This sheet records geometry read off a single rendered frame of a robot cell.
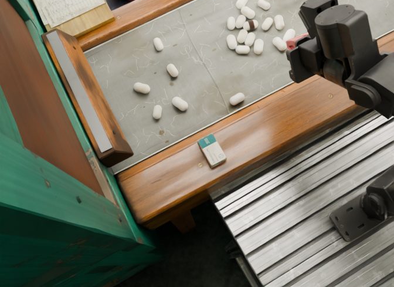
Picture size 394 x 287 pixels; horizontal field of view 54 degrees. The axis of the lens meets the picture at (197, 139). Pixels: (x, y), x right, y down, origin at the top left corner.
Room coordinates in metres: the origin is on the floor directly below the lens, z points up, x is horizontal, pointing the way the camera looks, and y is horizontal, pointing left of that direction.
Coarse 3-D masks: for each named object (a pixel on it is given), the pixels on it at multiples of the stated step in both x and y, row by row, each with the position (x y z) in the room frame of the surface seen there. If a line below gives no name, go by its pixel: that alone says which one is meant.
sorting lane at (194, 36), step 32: (224, 0) 0.59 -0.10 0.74; (256, 0) 0.59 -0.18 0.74; (288, 0) 0.58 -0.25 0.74; (352, 0) 0.56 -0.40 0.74; (384, 0) 0.55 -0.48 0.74; (128, 32) 0.53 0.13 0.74; (160, 32) 0.52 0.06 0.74; (192, 32) 0.52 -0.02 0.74; (224, 32) 0.51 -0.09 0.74; (256, 32) 0.50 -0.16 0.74; (384, 32) 0.46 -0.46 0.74; (96, 64) 0.46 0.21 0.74; (128, 64) 0.45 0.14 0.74; (160, 64) 0.44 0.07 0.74; (192, 64) 0.43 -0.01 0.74; (224, 64) 0.42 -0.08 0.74; (256, 64) 0.41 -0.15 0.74; (288, 64) 0.41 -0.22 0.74; (128, 96) 0.37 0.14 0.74; (160, 96) 0.36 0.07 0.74; (192, 96) 0.35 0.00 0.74; (224, 96) 0.34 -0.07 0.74; (256, 96) 0.34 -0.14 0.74; (128, 128) 0.29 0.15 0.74; (160, 128) 0.29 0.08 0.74; (192, 128) 0.28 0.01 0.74; (128, 160) 0.22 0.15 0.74
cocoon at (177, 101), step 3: (174, 99) 0.34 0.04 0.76; (177, 99) 0.34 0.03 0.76; (180, 99) 0.34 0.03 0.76; (174, 102) 0.33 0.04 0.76; (177, 102) 0.33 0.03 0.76; (180, 102) 0.33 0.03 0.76; (183, 102) 0.33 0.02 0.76; (174, 105) 0.33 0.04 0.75; (177, 105) 0.33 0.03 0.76; (180, 105) 0.33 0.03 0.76; (183, 105) 0.32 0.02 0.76; (186, 105) 0.33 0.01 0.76; (180, 108) 0.32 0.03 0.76; (183, 108) 0.32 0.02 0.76; (186, 108) 0.32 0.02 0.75
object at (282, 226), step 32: (352, 128) 0.26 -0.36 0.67; (384, 128) 0.25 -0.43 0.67; (288, 160) 0.20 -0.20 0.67; (320, 160) 0.19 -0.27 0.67; (352, 160) 0.19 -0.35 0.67; (384, 160) 0.18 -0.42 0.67; (224, 192) 0.14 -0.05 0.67; (256, 192) 0.14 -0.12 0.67; (288, 192) 0.13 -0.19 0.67; (320, 192) 0.12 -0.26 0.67; (352, 192) 0.12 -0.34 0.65; (256, 224) 0.07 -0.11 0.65; (288, 224) 0.06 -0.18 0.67; (320, 224) 0.05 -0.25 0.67; (384, 224) 0.04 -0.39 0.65; (256, 256) 0.00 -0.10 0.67; (288, 256) -0.01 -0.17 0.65; (320, 256) -0.01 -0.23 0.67; (352, 256) -0.02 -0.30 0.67; (384, 256) -0.03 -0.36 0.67
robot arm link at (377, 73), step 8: (392, 56) 0.25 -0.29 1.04; (376, 64) 0.25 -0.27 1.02; (384, 64) 0.24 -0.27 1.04; (392, 64) 0.23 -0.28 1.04; (368, 72) 0.23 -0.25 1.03; (376, 72) 0.23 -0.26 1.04; (384, 72) 0.22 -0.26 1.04; (392, 72) 0.22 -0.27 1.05; (360, 80) 0.22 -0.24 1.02; (368, 80) 0.22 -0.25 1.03; (376, 80) 0.21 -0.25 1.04; (384, 80) 0.21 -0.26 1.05; (392, 80) 0.21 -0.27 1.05; (376, 88) 0.20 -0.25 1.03; (384, 88) 0.20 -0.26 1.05; (392, 88) 0.19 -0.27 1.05; (384, 96) 0.19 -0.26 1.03; (392, 96) 0.19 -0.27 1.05; (384, 104) 0.18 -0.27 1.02; (392, 104) 0.18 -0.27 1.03; (384, 112) 0.18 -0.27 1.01; (392, 112) 0.17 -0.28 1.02
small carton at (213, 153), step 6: (204, 138) 0.24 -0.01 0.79; (210, 138) 0.24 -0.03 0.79; (198, 144) 0.23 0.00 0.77; (204, 144) 0.22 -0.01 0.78; (210, 144) 0.22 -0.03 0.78; (216, 144) 0.22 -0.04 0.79; (204, 150) 0.21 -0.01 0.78; (210, 150) 0.21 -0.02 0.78; (216, 150) 0.21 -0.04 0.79; (222, 150) 0.21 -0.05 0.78; (210, 156) 0.20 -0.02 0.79; (216, 156) 0.20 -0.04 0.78; (222, 156) 0.20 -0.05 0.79; (210, 162) 0.19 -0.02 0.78; (216, 162) 0.19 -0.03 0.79; (222, 162) 0.19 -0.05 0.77
